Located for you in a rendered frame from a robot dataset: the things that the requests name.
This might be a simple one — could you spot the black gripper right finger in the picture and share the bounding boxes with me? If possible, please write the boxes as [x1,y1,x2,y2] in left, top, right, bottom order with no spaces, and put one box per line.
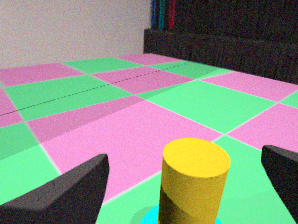
[261,145,298,224]

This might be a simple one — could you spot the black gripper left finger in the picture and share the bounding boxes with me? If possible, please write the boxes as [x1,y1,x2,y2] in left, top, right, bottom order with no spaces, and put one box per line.
[0,154,109,224]

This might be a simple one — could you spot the yellow cylinder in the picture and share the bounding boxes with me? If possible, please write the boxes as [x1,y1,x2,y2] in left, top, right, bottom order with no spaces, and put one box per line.
[158,138,231,224]

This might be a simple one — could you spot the cyan circle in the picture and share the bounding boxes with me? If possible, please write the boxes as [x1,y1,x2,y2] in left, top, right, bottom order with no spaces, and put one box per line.
[140,205,223,224]

